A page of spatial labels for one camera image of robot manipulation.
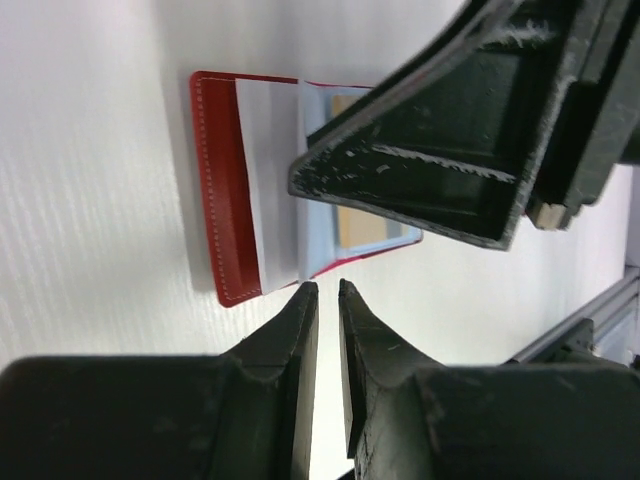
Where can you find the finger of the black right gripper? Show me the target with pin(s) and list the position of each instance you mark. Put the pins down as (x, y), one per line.
(460, 141)

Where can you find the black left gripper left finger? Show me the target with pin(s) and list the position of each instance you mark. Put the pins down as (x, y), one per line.
(265, 425)

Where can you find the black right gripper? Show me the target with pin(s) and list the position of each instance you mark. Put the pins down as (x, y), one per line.
(600, 100)

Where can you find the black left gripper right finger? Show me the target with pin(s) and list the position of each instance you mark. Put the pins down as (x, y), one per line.
(392, 415)

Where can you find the red leather card holder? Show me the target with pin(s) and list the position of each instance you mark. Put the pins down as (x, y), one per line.
(247, 130)

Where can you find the gold credit card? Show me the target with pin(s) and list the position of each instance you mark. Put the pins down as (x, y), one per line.
(356, 228)

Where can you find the aluminium front frame rail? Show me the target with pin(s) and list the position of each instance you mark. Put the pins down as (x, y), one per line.
(605, 328)

